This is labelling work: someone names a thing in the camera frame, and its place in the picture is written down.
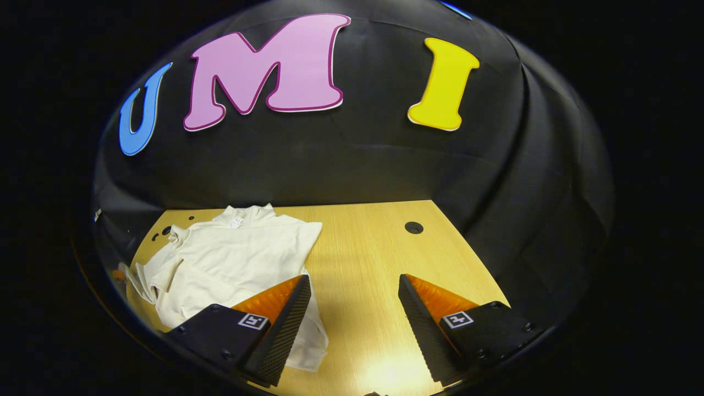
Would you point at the black backdrop cloth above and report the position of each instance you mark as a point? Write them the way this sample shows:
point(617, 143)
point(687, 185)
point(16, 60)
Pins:
point(357, 159)

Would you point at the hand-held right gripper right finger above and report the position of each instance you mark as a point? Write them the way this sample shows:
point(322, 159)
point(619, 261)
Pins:
point(423, 330)

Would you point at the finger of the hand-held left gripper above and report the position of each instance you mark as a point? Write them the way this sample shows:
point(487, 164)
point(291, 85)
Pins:
point(118, 274)

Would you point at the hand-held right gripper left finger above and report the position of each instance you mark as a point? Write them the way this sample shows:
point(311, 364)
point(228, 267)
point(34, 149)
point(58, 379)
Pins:
point(283, 333)

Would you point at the white sweatshirt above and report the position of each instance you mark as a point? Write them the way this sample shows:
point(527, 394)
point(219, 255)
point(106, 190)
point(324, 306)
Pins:
point(236, 258)

